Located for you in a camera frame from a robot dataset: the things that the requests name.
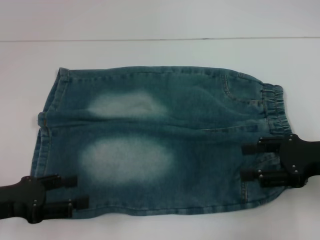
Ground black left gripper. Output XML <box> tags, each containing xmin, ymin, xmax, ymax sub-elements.
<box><xmin>0</xmin><ymin>174</ymin><xmax>90</xmax><ymax>225</ymax></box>

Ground blue denim shorts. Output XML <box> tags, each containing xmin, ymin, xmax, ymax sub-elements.
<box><xmin>31</xmin><ymin>65</ymin><xmax>301</xmax><ymax>218</ymax></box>

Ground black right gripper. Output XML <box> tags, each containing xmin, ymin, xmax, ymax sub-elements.
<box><xmin>241</xmin><ymin>134</ymin><xmax>320</xmax><ymax>188</ymax></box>

